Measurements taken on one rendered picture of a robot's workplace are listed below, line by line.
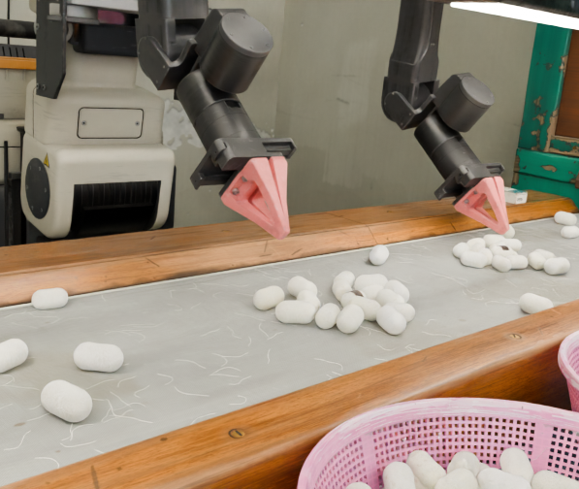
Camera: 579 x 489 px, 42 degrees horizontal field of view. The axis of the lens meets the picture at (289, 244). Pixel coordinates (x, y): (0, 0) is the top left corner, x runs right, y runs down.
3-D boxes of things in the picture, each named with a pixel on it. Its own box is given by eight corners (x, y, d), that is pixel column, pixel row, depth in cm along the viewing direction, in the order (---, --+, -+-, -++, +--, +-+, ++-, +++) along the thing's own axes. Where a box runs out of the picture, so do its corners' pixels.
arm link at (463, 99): (413, 97, 120) (380, 103, 114) (457, 43, 112) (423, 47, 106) (460, 153, 116) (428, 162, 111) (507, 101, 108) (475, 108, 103)
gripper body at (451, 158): (508, 172, 110) (480, 134, 113) (467, 175, 104) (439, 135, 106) (479, 199, 115) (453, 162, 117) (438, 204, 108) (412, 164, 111)
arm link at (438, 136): (428, 132, 118) (403, 133, 114) (454, 101, 113) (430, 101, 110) (451, 165, 115) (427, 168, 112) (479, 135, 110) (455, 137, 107)
